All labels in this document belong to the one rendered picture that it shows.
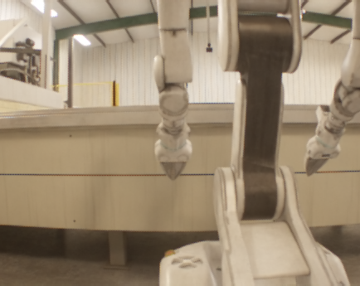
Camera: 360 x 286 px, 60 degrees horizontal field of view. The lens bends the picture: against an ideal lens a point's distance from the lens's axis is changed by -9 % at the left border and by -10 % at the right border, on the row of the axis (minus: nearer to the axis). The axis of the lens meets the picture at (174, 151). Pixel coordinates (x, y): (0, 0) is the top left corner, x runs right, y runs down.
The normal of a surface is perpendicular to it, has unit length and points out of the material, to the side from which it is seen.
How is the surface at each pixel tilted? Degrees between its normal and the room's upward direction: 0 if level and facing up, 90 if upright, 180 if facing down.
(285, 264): 23
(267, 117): 110
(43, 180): 90
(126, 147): 90
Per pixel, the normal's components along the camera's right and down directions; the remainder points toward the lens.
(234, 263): -0.01, -0.87
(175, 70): 0.03, 0.40
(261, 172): 0.01, -0.29
